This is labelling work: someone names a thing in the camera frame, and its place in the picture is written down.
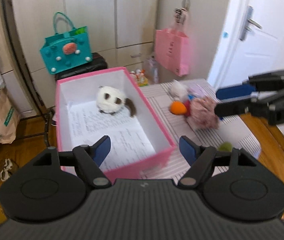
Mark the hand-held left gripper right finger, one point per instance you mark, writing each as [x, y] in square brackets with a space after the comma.
[187, 150]

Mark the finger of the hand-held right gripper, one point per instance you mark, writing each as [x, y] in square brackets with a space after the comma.
[231, 108]
[234, 91]

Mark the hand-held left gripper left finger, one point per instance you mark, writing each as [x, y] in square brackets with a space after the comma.
[103, 148]

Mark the pink floral cloth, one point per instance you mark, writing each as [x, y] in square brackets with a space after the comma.
[203, 113]

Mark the pink cardboard box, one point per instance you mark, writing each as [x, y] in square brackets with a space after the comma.
[132, 167]

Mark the green plush ball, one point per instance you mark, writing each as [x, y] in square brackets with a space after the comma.
[225, 146]

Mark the panda plush toy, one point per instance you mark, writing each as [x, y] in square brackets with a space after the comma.
[107, 97]

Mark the printed paper sheet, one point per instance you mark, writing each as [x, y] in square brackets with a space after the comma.
[94, 127]

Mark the striped table mat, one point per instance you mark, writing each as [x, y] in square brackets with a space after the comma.
[172, 130]

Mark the orange ball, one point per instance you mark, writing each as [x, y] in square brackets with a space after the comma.
[178, 108]

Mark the white door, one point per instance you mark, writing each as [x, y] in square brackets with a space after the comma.
[264, 52]

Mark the white furry plush toy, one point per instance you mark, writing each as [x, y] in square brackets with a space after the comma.
[178, 88]

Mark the pink shopping bag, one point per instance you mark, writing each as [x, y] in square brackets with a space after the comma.
[172, 50]

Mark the small colourful floor toy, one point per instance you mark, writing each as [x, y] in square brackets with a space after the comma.
[139, 77]

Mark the black suitcase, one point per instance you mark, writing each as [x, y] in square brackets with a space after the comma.
[97, 65]

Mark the clear plastic bottle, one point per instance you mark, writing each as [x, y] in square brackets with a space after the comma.
[152, 67]

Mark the white sandal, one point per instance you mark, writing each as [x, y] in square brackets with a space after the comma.
[8, 168]

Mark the brown paper bag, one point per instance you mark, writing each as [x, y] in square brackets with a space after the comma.
[1, 120]

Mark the teal felt tote bag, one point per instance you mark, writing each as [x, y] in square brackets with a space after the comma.
[57, 47]

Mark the white wardrobe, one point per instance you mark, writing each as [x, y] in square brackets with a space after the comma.
[137, 10]

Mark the black metal rack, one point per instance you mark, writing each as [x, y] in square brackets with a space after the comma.
[19, 47]

